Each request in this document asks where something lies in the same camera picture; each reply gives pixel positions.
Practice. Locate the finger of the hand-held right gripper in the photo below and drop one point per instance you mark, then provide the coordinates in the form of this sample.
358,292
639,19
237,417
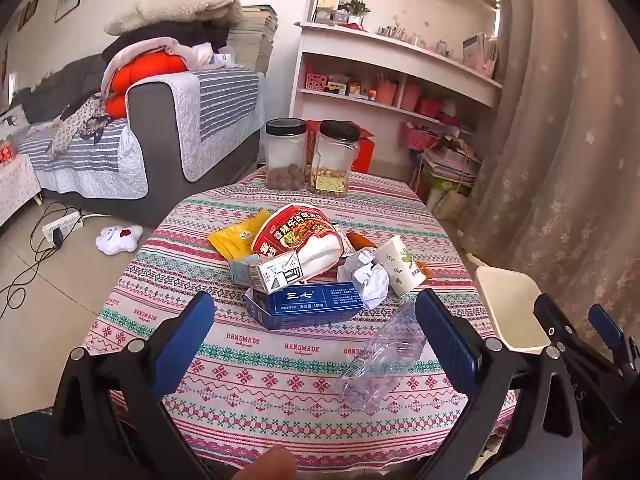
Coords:
606,326
565,340

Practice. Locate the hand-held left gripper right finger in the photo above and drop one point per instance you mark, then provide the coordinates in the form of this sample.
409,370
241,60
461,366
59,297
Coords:
445,340

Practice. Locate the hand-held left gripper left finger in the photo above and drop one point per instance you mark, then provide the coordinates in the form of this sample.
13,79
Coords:
185,345

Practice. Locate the crushed clear plastic bottle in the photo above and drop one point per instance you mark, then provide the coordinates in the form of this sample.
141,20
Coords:
385,350

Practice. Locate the white plastic waste bin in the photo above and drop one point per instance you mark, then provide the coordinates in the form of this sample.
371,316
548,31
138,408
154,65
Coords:
510,305

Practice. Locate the white paper cup green print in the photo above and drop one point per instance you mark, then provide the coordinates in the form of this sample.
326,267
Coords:
400,265

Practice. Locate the yellow snack packet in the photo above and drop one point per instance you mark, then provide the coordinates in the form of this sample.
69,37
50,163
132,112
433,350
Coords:
232,240

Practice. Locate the orange sausage wrapper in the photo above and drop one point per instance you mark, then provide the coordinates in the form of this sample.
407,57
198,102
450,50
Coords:
364,241

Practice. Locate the person's left hand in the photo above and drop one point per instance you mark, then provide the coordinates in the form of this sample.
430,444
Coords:
267,466

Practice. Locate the pale blue packet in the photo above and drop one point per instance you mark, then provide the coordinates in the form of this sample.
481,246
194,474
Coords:
242,271

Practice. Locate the crumpled white paper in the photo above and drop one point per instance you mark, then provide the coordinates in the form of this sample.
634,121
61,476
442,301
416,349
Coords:
365,275

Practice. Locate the white small carton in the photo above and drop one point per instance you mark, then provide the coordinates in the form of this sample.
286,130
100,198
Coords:
275,272

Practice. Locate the white cloud plush toy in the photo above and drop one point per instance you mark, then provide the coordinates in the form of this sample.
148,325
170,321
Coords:
119,239

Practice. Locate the blue cardboard box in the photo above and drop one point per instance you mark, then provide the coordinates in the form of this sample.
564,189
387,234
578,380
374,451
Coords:
305,305

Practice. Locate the red instant noodle cup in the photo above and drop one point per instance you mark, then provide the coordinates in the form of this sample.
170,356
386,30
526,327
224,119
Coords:
292,232

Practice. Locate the white power strip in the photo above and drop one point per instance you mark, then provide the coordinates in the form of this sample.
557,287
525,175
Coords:
62,226

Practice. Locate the pile of papers and books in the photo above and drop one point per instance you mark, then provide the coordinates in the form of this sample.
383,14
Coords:
450,165

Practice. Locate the person's leg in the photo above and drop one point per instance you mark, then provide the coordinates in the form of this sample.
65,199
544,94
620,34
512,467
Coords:
22,447

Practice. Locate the floral lace curtain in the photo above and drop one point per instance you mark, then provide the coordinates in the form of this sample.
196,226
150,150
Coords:
560,135

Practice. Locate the striped quilted sofa cover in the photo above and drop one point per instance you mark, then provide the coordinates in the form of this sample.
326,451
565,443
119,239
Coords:
220,105
85,170

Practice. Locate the large pink basket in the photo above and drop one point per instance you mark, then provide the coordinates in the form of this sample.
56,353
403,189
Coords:
415,136

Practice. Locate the plastic jar with crackers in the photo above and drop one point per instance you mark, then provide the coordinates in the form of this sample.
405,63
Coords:
332,165

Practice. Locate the plastic jar with brown balls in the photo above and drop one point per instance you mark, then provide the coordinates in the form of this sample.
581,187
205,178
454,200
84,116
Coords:
285,160

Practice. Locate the grey sofa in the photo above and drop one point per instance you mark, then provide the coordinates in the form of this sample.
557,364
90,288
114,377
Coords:
145,125

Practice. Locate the side table with floral cloth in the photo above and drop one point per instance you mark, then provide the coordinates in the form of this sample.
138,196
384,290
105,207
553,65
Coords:
17,185

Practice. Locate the small pink basket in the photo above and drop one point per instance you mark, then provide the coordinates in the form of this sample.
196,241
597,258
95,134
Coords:
428,106

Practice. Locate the floral cloth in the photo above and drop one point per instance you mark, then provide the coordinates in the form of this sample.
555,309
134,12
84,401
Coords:
75,125

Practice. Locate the pink pen cup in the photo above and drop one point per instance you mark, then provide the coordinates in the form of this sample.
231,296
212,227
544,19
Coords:
410,96
386,92

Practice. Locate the orange cushion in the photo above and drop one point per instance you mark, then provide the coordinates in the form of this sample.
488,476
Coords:
145,70

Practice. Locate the white bookshelf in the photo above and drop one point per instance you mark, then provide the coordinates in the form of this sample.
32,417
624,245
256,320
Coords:
400,55

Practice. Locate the pink lattice box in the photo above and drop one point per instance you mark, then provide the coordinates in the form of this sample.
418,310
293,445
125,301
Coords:
316,81

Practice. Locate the pink cloth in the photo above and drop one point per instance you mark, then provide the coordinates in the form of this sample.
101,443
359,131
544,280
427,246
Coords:
135,52

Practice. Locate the dark clothes pile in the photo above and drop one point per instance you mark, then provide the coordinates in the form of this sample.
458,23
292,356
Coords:
175,32

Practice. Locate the stack of books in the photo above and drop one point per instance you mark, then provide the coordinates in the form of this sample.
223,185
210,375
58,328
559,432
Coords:
257,35

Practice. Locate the cream fluffy blanket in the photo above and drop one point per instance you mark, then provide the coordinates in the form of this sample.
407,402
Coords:
170,12

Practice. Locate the small potted plant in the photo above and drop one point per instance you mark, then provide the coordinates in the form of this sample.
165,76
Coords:
358,7

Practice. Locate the small framed wall picture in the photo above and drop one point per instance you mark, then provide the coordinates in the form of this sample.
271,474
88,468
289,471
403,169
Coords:
29,11

